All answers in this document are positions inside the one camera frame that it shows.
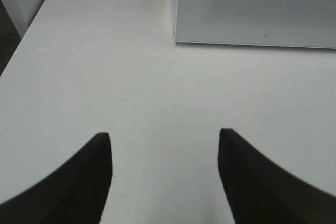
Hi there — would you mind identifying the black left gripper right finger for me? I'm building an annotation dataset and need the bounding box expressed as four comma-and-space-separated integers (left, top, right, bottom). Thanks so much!
217, 129, 335, 223

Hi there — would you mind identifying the white microwave door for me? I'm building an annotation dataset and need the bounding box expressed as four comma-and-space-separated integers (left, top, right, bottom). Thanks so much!
176, 0, 335, 48

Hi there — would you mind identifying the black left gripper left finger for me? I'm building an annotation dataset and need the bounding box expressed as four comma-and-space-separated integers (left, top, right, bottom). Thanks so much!
1, 132, 113, 223

